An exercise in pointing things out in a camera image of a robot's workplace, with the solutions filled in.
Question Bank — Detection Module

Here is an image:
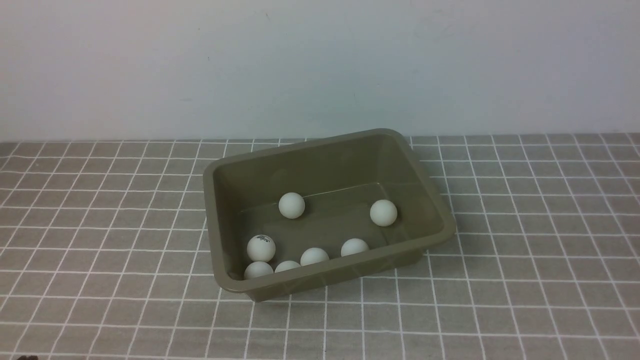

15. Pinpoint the plain white table-tennis ball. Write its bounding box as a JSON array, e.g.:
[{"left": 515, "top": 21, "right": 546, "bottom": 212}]
[{"left": 278, "top": 192, "right": 306, "bottom": 220}]

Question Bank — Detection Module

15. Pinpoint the olive green plastic bin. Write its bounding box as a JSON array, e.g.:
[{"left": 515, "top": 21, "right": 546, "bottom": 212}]
[{"left": 202, "top": 129, "right": 457, "bottom": 302}]

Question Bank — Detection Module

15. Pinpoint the white ball side logo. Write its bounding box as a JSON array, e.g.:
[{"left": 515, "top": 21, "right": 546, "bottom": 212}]
[{"left": 340, "top": 238, "right": 370, "bottom": 257}]

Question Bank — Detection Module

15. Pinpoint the white ball with logo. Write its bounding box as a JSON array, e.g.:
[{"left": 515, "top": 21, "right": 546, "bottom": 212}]
[{"left": 246, "top": 234, "right": 276, "bottom": 264}]

